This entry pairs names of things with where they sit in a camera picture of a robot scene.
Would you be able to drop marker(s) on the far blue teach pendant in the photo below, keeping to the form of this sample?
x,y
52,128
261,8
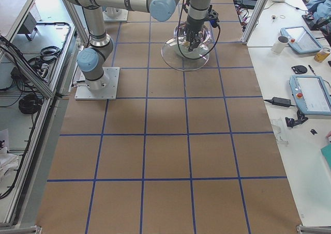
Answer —
x,y
304,41

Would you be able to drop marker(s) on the small black power brick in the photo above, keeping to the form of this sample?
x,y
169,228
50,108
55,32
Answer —
x,y
281,102

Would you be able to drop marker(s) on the near blue teach pendant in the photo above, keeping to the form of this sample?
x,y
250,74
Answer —
x,y
310,94

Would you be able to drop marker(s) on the teal folder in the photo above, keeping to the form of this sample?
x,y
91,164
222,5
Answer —
x,y
326,152

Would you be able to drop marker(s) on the white mug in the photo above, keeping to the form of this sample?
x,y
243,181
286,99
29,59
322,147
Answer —
x,y
280,44

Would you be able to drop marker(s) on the aluminium frame post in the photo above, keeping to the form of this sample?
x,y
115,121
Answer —
x,y
253,20

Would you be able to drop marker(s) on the grey box in bay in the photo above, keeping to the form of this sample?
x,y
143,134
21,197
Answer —
x,y
28,28

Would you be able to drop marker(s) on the black computer mouse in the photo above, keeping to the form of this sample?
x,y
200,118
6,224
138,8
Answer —
x,y
299,69

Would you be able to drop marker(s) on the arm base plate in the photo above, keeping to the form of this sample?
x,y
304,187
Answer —
x,y
111,14
102,89

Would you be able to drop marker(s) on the black cable coil left bay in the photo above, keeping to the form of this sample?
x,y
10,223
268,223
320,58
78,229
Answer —
x,y
30,104

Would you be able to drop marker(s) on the yellow drink can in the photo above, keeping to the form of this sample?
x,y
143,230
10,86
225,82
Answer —
x,y
322,54

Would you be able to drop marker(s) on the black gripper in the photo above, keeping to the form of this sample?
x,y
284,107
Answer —
x,y
194,24

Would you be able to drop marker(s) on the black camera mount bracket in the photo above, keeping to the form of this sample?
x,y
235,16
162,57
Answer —
x,y
291,122

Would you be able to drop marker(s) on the blue teach pendant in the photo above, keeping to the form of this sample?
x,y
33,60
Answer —
x,y
310,94
304,41

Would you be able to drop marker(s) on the glass pot lid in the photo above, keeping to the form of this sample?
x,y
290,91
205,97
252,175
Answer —
x,y
175,51

